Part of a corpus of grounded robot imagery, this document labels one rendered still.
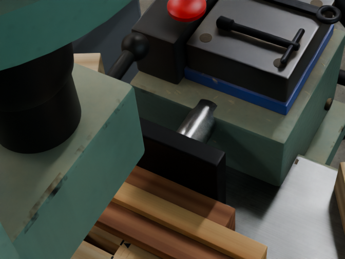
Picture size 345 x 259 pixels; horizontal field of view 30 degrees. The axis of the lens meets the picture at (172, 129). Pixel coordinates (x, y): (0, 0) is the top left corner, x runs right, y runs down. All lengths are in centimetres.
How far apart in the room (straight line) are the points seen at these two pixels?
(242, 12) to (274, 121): 9
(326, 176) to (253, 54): 12
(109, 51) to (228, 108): 83
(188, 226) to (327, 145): 20
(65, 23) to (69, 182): 15
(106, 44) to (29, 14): 109
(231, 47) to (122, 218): 15
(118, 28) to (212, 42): 82
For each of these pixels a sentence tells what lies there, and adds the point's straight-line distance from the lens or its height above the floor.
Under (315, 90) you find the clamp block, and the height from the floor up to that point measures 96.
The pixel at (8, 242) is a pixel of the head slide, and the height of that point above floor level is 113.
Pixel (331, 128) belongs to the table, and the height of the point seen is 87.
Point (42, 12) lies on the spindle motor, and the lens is 21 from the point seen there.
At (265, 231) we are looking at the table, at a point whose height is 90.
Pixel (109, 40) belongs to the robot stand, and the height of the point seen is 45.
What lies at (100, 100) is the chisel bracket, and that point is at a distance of 38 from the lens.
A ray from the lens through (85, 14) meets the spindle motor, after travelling 22.
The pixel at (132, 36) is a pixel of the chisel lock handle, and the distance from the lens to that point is 44.
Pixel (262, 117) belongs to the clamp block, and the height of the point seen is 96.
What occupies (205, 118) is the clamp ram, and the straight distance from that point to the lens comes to 50.
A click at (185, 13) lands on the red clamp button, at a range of 49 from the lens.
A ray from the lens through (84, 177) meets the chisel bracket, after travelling 37.
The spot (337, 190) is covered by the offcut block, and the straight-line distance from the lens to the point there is 53.
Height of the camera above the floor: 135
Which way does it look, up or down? 52 degrees down
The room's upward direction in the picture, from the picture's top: 6 degrees counter-clockwise
